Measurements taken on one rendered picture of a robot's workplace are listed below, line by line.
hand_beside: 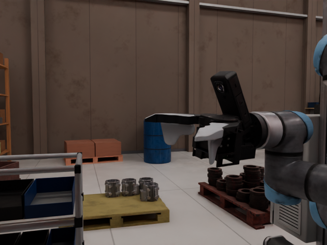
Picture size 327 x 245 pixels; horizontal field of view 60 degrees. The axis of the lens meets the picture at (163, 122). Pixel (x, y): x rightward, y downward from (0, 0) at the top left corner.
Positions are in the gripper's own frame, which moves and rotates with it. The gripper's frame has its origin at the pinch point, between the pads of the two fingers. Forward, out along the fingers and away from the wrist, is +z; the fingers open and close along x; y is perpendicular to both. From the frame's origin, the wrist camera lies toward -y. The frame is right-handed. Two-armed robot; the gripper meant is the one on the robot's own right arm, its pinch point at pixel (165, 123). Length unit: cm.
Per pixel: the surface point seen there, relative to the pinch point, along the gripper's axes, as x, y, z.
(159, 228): 192, 152, -121
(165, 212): 203, 142, -134
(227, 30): 616, -142, -575
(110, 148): 558, 171, -203
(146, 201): 237, 144, -129
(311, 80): 507, -16, -851
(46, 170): 88, 37, 4
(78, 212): 82, 57, -8
